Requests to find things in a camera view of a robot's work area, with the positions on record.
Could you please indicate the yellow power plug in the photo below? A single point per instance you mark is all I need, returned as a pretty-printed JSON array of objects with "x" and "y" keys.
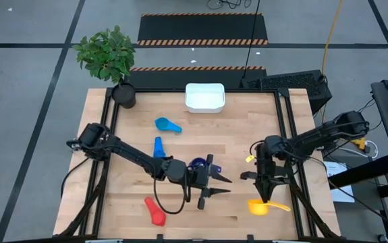
[{"x": 358, "y": 143}]

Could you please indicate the green potted plant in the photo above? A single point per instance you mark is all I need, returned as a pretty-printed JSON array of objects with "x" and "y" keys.
[{"x": 107, "y": 54}]

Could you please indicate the yellow tag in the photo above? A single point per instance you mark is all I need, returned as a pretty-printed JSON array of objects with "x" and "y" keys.
[{"x": 249, "y": 158}]

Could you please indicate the black computer tower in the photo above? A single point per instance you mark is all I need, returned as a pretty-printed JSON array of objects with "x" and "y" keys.
[{"x": 288, "y": 86}]

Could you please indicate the light blue measuring cup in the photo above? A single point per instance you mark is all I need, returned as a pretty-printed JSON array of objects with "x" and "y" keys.
[{"x": 163, "y": 124}]

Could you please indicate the purple measuring cup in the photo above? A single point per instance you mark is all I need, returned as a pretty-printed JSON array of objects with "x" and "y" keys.
[{"x": 197, "y": 163}]

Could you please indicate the small dark blue measuring cup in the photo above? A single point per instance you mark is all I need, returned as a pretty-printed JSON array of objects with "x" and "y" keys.
[{"x": 159, "y": 150}]

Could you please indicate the red measuring cup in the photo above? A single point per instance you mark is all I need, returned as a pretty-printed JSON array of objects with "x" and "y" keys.
[{"x": 154, "y": 211}]

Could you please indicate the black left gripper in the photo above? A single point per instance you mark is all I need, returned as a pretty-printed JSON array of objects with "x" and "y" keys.
[{"x": 197, "y": 179}]

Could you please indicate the white paper sheet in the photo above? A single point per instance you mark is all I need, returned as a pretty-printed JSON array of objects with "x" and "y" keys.
[{"x": 340, "y": 182}]

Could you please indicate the white plastic basket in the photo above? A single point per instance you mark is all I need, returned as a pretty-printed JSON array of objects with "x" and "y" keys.
[{"x": 204, "y": 98}]

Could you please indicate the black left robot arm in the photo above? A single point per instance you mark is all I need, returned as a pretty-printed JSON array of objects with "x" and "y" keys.
[{"x": 129, "y": 153}]

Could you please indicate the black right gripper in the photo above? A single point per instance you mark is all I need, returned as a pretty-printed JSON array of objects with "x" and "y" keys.
[{"x": 268, "y": 162}]

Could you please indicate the black side desk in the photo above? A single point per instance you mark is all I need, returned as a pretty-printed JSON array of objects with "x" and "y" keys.
[{"x": 387, "y": 111}]

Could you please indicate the yellow measuring cup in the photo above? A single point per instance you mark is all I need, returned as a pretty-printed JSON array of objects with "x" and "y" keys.
[{"x": 256, "y": 207}]

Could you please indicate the black hazard-striped floor mat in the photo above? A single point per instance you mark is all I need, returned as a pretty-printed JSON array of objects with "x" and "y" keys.
[
  {"x": 193, "y": 78},
  {"x": 202, "y": 28}
]

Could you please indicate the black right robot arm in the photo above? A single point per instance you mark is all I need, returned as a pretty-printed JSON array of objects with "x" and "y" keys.
[{"x": 322, "y": 133}]

